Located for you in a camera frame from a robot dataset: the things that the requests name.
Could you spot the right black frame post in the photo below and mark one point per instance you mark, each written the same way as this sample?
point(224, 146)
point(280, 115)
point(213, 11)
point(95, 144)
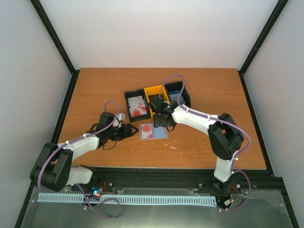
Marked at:
point(276, 12)

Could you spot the white red card stack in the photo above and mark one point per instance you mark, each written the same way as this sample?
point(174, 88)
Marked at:
point(137, 106)

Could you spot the black card bin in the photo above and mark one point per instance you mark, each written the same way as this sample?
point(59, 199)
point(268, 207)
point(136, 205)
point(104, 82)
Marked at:
point(173, 89)
point(139, 92)

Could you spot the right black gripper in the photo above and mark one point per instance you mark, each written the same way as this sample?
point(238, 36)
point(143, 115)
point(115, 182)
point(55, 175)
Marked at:
point(156, 123)

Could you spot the black frame post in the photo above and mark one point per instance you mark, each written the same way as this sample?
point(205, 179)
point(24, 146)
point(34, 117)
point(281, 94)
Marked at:
point(276, 12)
point(38, 7)

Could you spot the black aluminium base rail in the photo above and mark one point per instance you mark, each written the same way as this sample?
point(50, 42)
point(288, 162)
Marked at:
point(201, 181)

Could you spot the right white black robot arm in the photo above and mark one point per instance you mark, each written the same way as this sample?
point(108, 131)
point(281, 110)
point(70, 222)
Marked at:
point(225, 137)

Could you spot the right connector with wires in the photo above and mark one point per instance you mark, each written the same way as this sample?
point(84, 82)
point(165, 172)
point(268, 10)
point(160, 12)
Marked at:
point(229, 199)

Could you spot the pink leather card holder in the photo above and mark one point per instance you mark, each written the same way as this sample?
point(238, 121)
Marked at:
point(157, 132)

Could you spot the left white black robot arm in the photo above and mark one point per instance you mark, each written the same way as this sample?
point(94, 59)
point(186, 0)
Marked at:
point(53, 168)

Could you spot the light blue slotted cable duct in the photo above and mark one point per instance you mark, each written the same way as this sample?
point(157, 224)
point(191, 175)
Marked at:
point(144, 200)

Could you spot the left black frame post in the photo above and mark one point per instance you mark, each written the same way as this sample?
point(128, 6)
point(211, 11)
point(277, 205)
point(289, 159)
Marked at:
point(38, 7)

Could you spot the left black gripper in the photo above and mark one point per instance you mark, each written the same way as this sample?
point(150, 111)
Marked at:
point(125, 133)

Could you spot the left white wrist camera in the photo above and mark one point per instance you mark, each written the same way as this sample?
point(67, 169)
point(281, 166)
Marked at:
point(119, 119)

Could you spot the blue card stack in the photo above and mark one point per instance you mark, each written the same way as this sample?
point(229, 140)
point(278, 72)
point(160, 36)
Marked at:
point(174, 97)

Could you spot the yellow card bin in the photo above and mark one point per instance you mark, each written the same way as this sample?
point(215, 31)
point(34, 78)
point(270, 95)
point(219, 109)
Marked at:
point(154, 91)

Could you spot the left controller board with wires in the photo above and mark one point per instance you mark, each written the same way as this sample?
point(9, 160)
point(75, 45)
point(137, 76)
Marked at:
point(100, 189)

